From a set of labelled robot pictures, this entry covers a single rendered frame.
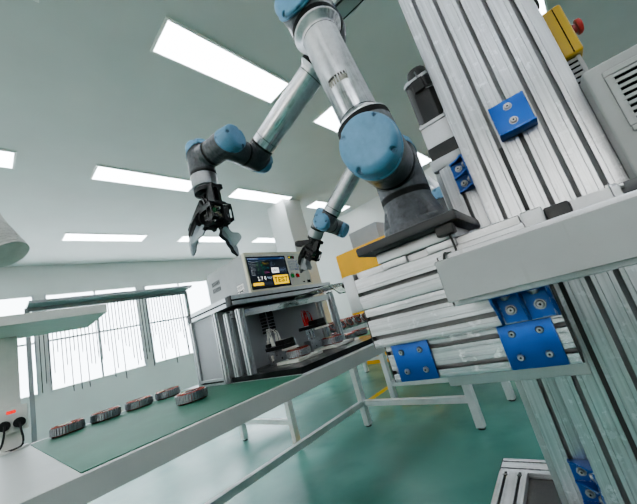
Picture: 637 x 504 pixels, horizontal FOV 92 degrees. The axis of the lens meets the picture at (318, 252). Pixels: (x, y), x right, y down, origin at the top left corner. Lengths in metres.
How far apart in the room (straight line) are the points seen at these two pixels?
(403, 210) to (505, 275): 0.27
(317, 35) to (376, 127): 0.29
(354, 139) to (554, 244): 0.36
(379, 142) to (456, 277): 0.27
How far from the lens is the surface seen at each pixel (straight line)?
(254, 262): 1.57
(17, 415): 1.72
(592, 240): 0.52
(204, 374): 1.74
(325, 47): 0.79
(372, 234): 5.51
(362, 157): 0.61
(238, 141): 0.92
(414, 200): 0.71
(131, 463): 0.87
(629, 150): 0.82
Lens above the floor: 0.90
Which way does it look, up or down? 12 degrees up
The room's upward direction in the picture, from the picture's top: 16 degrees counter-clockwise
